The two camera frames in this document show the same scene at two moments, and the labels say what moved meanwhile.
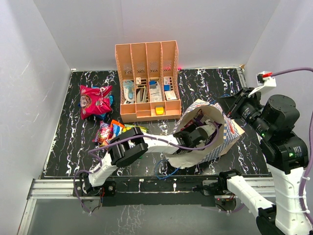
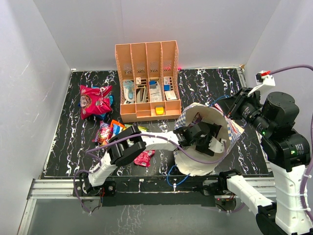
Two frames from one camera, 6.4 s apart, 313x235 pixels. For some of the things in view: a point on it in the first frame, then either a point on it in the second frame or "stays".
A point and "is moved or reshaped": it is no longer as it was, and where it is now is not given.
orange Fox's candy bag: (116, 129) stays
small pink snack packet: (191, 122) is moved or reshaped
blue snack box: (117, 129) stays
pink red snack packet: (94, 100) stays
